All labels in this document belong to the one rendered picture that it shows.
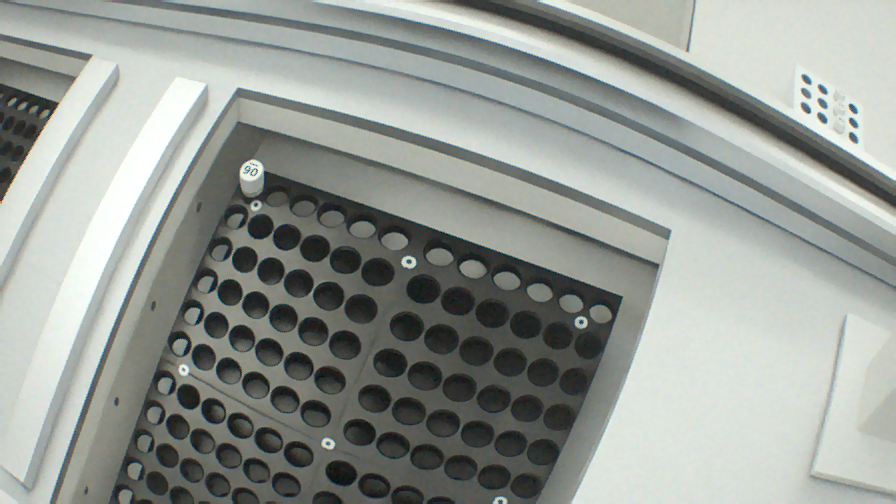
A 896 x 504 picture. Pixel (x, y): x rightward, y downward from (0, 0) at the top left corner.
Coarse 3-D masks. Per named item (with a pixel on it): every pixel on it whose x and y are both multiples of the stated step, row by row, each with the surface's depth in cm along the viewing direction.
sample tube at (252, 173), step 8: (256, 160) 48; (248, 168) 48; (256, 168) 48; (240, 176) 48; (248, 176) 48; (256, 176) 48; (248, 184) 48; (256, 184) 48; (248, 192) 48; (256, 192) 49
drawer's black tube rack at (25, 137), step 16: (0, 112) 51; (0, 128) 51; (16, 128) 51; (32, 128) 51; (0, 144) 54; (16, 144) 50; (32, 144) 50; (0, 160) 49; (16, 160) 53; (0, 176) 49; (0, 192) 48
